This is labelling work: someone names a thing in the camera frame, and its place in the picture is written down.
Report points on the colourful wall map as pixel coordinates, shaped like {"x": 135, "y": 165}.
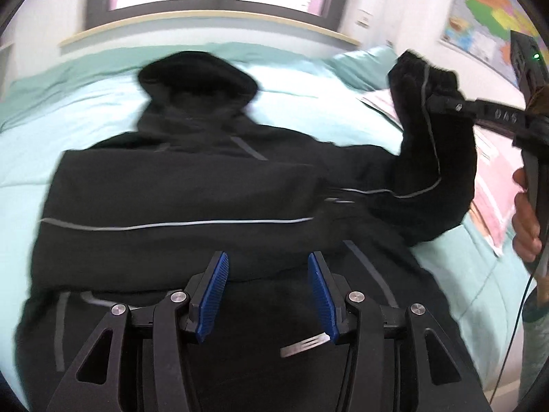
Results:
{"x": 484, "y": 13}

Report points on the teal pillow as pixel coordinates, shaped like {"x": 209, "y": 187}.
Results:
{"x": 364, "y": 66}

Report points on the teal bed duvet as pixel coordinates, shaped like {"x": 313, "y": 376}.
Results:
{"x": 64, "y": 107}

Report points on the black hooded jacket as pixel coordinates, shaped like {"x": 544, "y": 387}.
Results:
{"x": 193, "y": 189}

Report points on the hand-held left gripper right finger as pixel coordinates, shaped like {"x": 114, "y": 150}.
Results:
{"x": 321, "y": 300}

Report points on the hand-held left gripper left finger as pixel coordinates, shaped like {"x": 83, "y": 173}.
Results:
{"x": 213, "y": 296}

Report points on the person's patterned clothing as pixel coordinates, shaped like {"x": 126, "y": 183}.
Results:
{"x": 534, "y": 343}

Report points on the white window sill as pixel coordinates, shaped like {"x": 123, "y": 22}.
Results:
{"x": 206, "y": 15}

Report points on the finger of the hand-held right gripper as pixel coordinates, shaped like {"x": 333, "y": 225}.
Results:
{"x": 480, "y": 109}

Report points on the person's right hand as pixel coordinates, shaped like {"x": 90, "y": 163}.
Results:
{"x": 523, "y": 223}

